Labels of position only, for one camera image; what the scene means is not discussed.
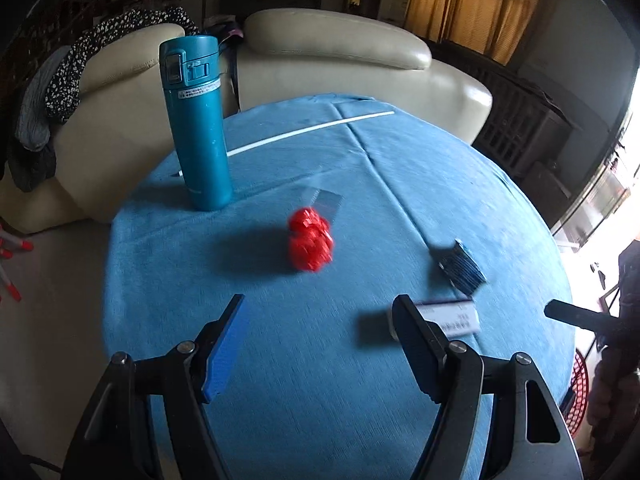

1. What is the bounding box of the red wrapper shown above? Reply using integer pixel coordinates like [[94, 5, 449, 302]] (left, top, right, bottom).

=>
[[287, 206, 335, 273]]

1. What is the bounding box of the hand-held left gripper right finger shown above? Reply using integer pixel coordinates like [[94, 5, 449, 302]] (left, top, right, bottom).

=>
[[391, 295, 586, 480]]

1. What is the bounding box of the red mesh basket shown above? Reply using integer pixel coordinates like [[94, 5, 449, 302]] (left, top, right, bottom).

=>
[[565, 347, 601, 441]]

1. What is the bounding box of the black television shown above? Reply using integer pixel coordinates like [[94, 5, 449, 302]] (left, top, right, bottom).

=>
[[220, 0, 323, 16]]

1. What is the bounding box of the red white toy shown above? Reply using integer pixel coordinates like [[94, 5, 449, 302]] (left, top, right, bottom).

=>
[[0, 220, 35, 303]]

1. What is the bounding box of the teal thermos bottle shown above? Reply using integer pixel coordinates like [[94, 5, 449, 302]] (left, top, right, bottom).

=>
[[159, 35, 235, 211]]

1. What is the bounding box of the blue tablecloth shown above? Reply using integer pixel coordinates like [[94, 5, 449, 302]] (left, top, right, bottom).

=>
[[102, 92, 576, 480]]

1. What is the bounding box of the dark cloth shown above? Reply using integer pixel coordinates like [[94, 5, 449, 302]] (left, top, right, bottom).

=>
[[5, 140, 58, 193]]

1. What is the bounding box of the white thin stick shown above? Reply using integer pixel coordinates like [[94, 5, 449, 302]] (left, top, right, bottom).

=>
[[172, 110, 396, 178]]

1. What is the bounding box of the wooden crib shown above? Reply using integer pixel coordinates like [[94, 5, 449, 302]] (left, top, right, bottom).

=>
[[425, 40, 576, 181]]

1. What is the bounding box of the black white dotted cloth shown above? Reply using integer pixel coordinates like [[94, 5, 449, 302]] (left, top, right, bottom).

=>
[[45, 6, 201, 123]]

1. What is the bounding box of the beige leather sofa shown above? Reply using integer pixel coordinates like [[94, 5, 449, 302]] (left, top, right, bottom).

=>
[[0, 7, 493, 235]]

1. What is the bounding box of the glass door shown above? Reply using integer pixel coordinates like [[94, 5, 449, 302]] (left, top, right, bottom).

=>
[[550, 105, 640, 256]]

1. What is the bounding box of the purple bag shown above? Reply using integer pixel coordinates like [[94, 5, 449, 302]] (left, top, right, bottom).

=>
[[207, 15, 246, 43]]

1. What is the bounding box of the white cardboard medicine box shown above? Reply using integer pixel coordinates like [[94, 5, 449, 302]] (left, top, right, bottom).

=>
[[387, 299, 482, 341]]

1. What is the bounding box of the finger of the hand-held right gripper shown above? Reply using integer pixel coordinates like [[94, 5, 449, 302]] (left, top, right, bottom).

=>
[[544, 299, 626, 333]]

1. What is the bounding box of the blue white patterned packet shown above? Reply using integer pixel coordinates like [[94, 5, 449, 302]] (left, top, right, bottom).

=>
[[432, 239, 488, 296]]

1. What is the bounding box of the yellow curtain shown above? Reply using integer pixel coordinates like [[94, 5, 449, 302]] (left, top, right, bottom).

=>
[[405, 0, 571, 66]]

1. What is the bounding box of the person's right forearm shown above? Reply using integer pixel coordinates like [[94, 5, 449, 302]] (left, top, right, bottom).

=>
[[587, 355, 640, 441]]

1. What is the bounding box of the white standing air conditioner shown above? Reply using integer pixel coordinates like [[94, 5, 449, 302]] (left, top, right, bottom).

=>
[[377, 0, 413, 26]]

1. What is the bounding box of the clear plastic wrapper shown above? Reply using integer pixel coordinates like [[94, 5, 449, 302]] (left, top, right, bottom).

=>
[[300, 186, 345, 221]]

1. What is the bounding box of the grey cloth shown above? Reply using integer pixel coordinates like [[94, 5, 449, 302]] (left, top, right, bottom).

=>
[[14, 47, 71, 151]]

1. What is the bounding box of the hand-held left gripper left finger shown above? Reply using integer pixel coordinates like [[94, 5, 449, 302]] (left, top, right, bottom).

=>
[[60, 294, 251, 480]]

